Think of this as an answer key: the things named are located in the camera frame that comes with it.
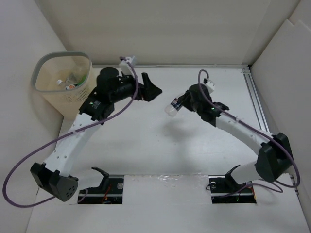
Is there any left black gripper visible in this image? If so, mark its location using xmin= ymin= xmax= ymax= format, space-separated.
xmin=110 ymin=70 xmax=161 ymax=103

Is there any black cap small bottle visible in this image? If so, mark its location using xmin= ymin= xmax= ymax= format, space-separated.
xmin=165 ymin=93 xmax=185 ymax=117

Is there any green soda bottle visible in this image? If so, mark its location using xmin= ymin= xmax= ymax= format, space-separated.
xmin=75 ymin=75 xmax=86 ymax=86

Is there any orange blue label clear bottle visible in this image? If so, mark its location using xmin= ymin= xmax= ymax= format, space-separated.
xmin=65 ymin=84 xmax=76 ymax=90

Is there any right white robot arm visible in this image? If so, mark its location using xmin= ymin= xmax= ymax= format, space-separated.
xmin=177 ymin=84 xmax=294 ymax=193

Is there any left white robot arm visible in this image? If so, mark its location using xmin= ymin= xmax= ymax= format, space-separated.
xmin=30 ymin=67 xmax=162 ymax=202

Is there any beige bin with grey rim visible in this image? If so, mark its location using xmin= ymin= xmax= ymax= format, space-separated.
xmin=31 ymin=51 xmax=96 ymax=120

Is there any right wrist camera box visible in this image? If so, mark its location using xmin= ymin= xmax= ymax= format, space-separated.
xmin=203 ymin=79 xmax=215 ymax=94

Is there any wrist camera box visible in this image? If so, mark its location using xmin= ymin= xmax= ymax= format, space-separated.
xmin=119 ymin=56 xmax=136 ymax=76
xmin=203 ymin=79 xmax=215 ymax=94

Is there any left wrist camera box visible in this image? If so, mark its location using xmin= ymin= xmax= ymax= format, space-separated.
xmin=119 ymin=56 xmax=136 ymax=76

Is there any aluminium frame rail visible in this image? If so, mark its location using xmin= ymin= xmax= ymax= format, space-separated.
xmin=92 ymin=64 xmax=299 ymax=195

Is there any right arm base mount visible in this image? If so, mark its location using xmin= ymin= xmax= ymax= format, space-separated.
xmin=206 ymin=175 xmax=257 ymax=204

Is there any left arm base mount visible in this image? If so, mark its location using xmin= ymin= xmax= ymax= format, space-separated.
xmin=77 ymin=175 xmax=124 ymax=204

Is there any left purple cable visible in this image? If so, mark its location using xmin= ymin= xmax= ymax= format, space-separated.
xmin=2 ymin=57 xmax=139 ymax=209

